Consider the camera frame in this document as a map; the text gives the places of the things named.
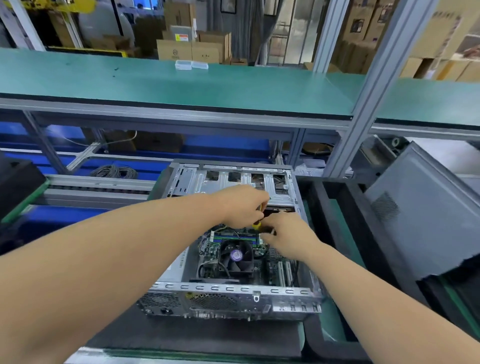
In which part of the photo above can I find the black processor cooling fan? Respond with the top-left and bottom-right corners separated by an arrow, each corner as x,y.
218,240 -> 256,275

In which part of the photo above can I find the grey box with warning label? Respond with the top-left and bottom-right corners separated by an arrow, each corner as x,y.
170,25 -> 197,42

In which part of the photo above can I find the narrow aluminium frame post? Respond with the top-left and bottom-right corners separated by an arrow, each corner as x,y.
312,0 -> 350,74

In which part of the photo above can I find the wide aluminium frame post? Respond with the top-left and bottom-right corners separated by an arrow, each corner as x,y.
322,0 -> 440,179

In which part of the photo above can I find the green computer motherboard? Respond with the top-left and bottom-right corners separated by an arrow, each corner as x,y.
196,225 -> 301,287

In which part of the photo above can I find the person's right forearm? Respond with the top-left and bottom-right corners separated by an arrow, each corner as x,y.
305,242 -> 480,364

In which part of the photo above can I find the person's right hand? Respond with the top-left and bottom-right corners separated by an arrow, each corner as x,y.
260,212 -> 324,263

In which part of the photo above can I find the green topped workbench shelf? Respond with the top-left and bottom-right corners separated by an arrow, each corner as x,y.
0,47 -> 480,142

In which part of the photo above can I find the plain brown cardboard box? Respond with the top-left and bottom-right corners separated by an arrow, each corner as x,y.
191,32 -> 232,64

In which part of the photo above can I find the person's left hand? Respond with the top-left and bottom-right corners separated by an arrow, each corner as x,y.
215,184 -> 271,229

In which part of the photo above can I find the coil of grey cable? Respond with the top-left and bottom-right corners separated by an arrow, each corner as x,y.
89,164 -> 139,180

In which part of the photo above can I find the grey computer side panel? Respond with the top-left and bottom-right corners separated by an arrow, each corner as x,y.
363,142 -> 480,283

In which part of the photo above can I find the open silver computer case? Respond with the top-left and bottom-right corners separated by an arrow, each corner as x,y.
136,159 -> 326,323

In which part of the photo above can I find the black tray with green edge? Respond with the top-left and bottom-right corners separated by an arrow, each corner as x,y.
0,154 -> 50,225

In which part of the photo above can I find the black foam frame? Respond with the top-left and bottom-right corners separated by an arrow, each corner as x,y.
298,176 -> 480,364

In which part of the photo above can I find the person's left forearm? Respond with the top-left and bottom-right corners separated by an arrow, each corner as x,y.
0,195 -> 226,364

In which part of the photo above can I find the tall brown cardboard box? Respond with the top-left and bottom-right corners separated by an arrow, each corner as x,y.
163,2 -> 197,31

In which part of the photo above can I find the printed brown cardboard box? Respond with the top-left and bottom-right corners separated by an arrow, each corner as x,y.
156,39 -> 193,62

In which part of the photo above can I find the yellow handled screwdriver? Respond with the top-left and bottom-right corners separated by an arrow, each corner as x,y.
253,203 -> 269,230

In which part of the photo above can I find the grey conveyor rail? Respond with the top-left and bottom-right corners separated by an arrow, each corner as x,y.
35,174 -> 157,207

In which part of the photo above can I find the stack of cardboard boxes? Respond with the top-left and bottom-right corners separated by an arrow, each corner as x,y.
329,0 -> 480,83

